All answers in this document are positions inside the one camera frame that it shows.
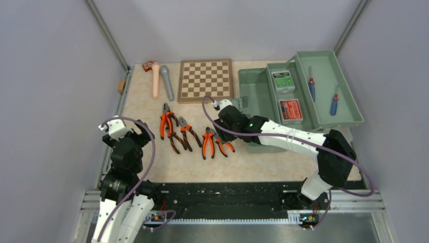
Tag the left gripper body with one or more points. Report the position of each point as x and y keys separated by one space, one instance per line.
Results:
x=139 y=145

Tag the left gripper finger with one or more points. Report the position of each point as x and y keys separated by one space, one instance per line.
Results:
x=145 y=136
x=107 y=140

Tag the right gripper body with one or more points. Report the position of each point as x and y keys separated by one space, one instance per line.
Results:
x=229 y=136

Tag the orange cutting pliers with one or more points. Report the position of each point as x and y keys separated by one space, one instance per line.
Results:
x=208 y=139

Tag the large orange combination pliers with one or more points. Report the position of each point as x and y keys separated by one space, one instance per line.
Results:
x=167 y=119

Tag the black orange striped pliers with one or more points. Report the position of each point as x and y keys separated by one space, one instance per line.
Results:
x=185 y=127

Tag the red label screw box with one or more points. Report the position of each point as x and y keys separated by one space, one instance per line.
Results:
x=290 y=111

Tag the green label screw box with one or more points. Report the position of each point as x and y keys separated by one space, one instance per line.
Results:
x=282 y=81

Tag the green plastic toolbox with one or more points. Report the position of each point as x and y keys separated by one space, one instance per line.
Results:
x=257 y=95

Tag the red blue screwdriver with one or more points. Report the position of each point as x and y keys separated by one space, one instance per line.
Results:
x=311 y=84

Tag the blue handle screwdriver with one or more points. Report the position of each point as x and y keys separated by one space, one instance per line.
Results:
x=334 y=103

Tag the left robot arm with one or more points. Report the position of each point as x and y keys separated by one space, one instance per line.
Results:
x=125 y=200

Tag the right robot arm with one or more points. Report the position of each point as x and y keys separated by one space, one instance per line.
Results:
x=326 y=149

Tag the wooden chessboard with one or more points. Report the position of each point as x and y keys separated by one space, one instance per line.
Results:
x=198 y=78

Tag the left wooden block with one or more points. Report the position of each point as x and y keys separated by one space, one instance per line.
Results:
x=121 y=86

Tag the grey microphone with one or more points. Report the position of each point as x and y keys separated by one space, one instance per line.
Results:
x=167 y=82

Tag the pink microphone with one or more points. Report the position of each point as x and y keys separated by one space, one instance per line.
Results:
x=155 y=80

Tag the red small packet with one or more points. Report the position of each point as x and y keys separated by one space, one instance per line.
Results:
x=147 y=66

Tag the green toolbox tray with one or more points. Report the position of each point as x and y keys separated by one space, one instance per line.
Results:
x=327 y=75

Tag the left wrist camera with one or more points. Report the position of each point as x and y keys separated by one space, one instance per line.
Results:
x=115 y=128

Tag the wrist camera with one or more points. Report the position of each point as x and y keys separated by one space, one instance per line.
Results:
x=219 y=105
x=115 y=128

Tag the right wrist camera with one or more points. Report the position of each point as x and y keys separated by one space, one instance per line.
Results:
x=219 y=105

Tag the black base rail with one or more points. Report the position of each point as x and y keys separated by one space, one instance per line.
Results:
x=231 y=200

